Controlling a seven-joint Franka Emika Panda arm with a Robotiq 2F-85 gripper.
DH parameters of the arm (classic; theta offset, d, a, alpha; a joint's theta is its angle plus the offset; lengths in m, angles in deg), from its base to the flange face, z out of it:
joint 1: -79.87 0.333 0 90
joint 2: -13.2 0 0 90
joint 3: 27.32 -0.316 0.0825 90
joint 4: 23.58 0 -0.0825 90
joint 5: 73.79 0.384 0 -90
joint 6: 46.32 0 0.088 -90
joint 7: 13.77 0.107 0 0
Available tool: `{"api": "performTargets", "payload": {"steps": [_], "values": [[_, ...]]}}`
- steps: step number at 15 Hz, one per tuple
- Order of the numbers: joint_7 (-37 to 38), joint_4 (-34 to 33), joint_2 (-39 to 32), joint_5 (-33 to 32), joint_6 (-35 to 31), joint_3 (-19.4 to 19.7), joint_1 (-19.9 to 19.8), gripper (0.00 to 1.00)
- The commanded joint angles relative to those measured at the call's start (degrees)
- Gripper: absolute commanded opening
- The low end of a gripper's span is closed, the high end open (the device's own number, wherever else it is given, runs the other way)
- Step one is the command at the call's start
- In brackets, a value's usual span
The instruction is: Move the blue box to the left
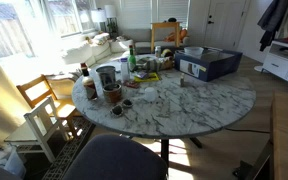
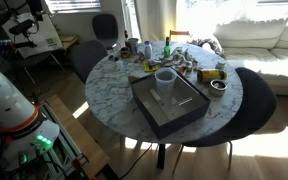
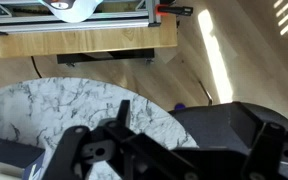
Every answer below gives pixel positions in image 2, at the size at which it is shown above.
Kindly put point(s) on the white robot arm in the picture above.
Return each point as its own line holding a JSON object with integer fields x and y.
{"x": 27, "y": 132}

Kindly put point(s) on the white tube in box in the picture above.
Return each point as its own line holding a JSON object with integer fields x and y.
{"x": 155, "y": 95}

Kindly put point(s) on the white plastic bottle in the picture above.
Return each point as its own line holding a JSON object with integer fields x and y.
{"x": 147, "y": 50}

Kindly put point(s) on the silver metal cup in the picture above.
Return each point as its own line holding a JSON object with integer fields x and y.
{"x": 133, "y": 44}

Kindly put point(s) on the white sofa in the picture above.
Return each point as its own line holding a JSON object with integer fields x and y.
{"x": 259, "y": 45}

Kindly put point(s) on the small white jar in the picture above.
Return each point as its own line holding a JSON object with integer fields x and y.
{"x": 220, "y": 64}

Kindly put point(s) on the clear plastic tub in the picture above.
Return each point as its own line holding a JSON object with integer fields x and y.
{"x": 165, "y": 80}

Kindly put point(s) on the camera on stand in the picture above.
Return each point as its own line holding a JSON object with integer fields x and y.
{"x": 21, "y": 28}

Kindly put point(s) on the yellow flat packet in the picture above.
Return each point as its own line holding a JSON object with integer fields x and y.
{"x": 149, "y": 68}

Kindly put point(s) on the wooden bench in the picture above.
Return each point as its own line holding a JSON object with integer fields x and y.
{"x": 89, "y": 159}

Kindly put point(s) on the dark blue cardboard box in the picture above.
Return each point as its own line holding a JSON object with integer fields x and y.
{"x": 185, "y": 105}

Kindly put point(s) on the open round tin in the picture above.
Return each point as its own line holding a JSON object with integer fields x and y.
{"x": 217, "y": 88}

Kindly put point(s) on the green glass bottle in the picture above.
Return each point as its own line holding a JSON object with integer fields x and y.
{"x": 167, "y": 48}

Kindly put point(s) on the yellow wooden stool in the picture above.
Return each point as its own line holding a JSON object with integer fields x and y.
{"x": 180, "y": 36}

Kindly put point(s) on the dark blue chair back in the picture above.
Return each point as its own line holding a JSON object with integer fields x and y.
{"x": 85, "y": 56}

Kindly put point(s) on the brown sauce bottle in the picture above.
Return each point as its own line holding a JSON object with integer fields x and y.
{"x": 126, "y": 35}

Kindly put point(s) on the crumpled patterned cloth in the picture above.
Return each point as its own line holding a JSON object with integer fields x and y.
{"x": 180, "y": 60}

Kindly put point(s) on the brown ceramic mug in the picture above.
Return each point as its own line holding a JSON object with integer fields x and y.
{"x": 125, "y": 52}

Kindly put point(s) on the dark office chair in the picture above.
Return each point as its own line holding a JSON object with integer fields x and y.
{"x": 105, "y": 28}

